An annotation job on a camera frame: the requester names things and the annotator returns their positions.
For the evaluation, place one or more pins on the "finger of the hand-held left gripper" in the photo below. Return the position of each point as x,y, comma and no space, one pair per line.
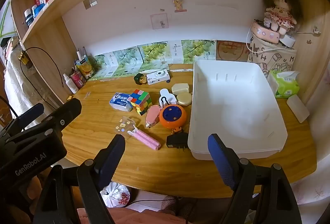
31,113
72,107

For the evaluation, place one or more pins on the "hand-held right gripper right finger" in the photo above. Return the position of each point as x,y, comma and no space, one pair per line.
221,162

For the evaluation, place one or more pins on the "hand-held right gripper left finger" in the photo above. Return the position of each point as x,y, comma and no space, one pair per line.
110,162

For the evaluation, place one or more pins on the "translucent plastic box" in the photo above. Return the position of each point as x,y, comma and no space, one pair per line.
120,102

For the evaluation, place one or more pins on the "black power plug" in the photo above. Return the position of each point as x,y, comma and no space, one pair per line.
176,140

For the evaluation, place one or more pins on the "white plastic bin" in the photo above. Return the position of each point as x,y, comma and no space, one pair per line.
232,100

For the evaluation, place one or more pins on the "pink correction tape dispenser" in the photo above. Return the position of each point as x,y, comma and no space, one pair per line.
152,114

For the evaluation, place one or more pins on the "multicolour puzzle cube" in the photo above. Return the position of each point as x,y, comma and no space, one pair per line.
139,101

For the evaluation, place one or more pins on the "gold round compact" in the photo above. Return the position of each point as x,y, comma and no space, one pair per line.
183,98

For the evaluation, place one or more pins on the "cream square case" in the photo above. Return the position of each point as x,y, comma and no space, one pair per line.
180,88

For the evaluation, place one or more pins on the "white spray bottle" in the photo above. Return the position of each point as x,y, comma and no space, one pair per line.
71,84

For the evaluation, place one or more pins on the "red patterned can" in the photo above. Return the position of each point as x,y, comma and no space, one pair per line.
78,79

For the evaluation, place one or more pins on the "white lace cloth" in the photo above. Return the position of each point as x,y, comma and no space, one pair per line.
23,84

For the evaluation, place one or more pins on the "white plastic bag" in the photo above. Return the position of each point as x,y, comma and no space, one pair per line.
113,193

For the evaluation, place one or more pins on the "clear sticker bag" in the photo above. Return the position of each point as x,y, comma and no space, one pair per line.
123,126

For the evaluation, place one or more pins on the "grape print box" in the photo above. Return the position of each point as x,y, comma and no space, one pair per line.
108,68
152,52
197,49
127,58

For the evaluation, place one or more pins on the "small gold ornament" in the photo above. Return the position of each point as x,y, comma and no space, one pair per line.
23,58

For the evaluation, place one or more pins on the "pink fleece clothing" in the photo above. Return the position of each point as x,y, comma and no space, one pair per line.
129,216

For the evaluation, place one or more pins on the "wooden desk hutch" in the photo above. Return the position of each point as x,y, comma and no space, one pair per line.
46,40

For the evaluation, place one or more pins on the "white frosted oblong case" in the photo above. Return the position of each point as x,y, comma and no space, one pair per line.
297,109

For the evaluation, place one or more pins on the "white floral cloth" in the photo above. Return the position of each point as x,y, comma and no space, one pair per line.
317,187

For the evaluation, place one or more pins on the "green tissue pack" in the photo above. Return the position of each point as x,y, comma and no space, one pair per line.
286,86

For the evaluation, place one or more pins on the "blue container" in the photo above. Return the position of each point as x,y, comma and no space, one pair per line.
38,9

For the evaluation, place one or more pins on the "brown printed box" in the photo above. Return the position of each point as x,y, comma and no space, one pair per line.
229,50

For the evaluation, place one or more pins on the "printed fabric storage box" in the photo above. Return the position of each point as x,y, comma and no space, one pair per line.
265,56

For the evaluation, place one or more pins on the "pink stickered box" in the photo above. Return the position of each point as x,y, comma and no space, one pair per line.
264,33

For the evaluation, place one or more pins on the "white round device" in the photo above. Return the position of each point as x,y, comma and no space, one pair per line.
287,40

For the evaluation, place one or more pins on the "curly haired cloth doll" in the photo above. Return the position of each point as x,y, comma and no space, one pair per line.
279,11

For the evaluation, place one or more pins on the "white compact camera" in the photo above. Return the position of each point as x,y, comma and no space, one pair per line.
157,77

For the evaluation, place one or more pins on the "square wall sticker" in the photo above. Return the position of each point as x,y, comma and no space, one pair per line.
159,21

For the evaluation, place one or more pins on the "bear wall hook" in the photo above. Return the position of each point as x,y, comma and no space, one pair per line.
178,4

